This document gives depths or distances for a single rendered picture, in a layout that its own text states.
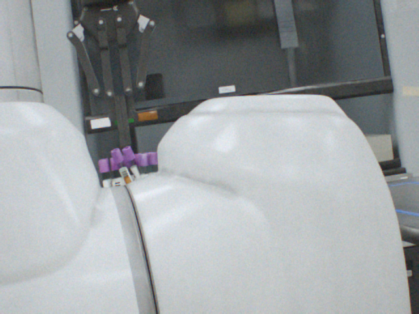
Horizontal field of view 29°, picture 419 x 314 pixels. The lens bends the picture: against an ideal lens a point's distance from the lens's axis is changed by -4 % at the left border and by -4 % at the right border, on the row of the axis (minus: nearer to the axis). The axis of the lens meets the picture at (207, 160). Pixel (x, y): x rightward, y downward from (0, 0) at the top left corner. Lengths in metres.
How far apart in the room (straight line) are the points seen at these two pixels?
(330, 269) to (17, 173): 0.19
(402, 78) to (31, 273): 1.31
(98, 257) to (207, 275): 0.06
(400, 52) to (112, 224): 1.27
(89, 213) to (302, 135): 0.13
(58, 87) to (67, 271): 1.16
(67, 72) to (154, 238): 1.15
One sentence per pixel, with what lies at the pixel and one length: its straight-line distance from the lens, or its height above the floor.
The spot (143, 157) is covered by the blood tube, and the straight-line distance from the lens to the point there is 1.36.
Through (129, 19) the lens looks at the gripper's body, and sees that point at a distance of 1.17.
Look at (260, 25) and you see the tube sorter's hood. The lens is 1.64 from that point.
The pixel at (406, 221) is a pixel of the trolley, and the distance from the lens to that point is 0.95.
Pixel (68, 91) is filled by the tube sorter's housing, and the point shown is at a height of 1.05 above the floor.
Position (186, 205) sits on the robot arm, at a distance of 0.50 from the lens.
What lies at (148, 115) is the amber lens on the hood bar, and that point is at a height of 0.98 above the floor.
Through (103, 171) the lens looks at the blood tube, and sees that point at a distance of 1.34.
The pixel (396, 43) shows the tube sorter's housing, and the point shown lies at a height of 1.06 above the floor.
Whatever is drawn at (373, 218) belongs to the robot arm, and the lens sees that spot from 0.52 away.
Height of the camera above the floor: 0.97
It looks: 3 degrees down
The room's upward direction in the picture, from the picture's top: 8 degrees counter-clockwise
